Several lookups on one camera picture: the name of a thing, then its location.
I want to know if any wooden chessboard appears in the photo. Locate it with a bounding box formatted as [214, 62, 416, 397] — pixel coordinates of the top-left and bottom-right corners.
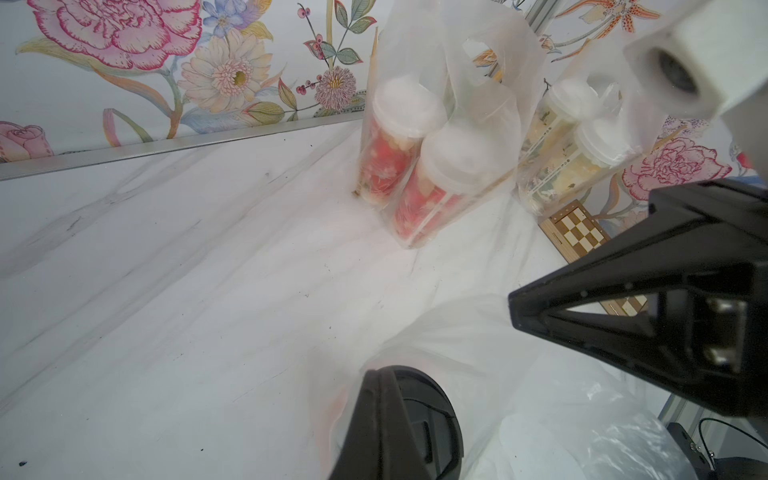
[539, 200, 648, 316]

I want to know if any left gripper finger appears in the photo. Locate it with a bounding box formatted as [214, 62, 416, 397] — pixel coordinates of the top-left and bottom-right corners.
[330, 367, 420, 480]

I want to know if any cream cup white lid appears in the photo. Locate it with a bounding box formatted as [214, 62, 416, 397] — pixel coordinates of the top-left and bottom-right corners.
[520, 78, 602, 169]
[518, 117, 637, 216]

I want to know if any clear plastic carrier bag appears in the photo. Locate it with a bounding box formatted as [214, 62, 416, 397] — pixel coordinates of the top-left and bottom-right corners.
[517, 35, 666, 217]

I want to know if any red cup white lid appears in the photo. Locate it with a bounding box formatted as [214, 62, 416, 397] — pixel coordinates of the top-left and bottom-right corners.
[393, 125, 499, 247]
[356, 75, 447, 208]

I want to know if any red cup black lid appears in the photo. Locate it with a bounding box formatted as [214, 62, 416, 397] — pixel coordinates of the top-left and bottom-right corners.
[394, 365, 464, 480]

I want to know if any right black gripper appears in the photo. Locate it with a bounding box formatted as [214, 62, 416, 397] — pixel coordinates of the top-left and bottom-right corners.
[508, 180, 767, 418]

